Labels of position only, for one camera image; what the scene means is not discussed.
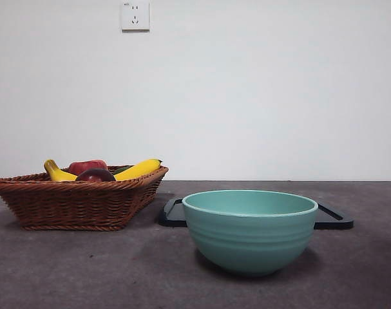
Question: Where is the dark red plum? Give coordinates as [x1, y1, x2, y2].
[75, 167, 116, 182]

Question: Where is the dark rectangular tray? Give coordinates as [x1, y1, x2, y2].
[158, 198, 355, 230]

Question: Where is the red apple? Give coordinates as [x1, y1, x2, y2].
[68, 159, 108, 175]

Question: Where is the brown wicker basket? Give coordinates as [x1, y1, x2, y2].
[0, 164, 169, 231]

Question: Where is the teal ribbed bowl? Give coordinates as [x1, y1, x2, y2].
[181, 189, 319, 277]

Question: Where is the white wall socket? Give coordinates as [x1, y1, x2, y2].
[121, 1, 150, 33]

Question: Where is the yellow banana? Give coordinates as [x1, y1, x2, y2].
[43, 158, 164, 182]

